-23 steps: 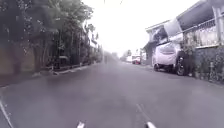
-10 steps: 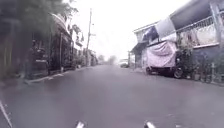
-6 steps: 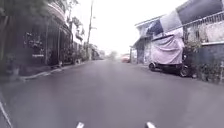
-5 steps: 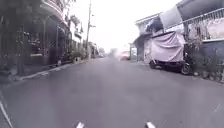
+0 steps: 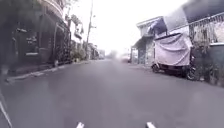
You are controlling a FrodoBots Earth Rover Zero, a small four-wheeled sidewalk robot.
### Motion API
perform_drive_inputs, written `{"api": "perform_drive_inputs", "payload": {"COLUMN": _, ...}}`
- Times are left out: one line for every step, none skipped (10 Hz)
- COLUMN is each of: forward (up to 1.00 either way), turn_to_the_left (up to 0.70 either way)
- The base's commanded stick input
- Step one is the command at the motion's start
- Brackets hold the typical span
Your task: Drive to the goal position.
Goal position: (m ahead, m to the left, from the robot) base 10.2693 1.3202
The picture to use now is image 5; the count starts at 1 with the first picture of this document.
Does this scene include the grey asphalt road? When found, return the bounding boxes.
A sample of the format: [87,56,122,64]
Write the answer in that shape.
[0,59,224,128]

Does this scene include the building with blue awning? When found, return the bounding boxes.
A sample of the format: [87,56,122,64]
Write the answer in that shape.
[131,15,166,66]

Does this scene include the utility pole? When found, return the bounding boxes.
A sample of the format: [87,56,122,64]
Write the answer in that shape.
[84,0,97,61]

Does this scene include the row of buildings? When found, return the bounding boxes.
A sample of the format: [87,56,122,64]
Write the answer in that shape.
[66,14,106,63]

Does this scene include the vehicle under white cover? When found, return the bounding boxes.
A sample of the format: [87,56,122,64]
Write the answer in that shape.
[151,32,200,81]

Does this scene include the robot's own part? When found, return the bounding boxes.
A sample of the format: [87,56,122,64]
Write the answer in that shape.
[146,121,156,128]
[76,121,85,128]

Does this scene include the concrete kerb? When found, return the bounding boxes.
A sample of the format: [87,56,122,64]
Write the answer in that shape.
[4,59,91,83]

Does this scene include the dark building with balcony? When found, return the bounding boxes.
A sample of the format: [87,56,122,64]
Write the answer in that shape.
[0,0,73,76]

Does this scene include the grey building with balcony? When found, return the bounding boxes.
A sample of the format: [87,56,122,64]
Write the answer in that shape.
[163,0,224,86]

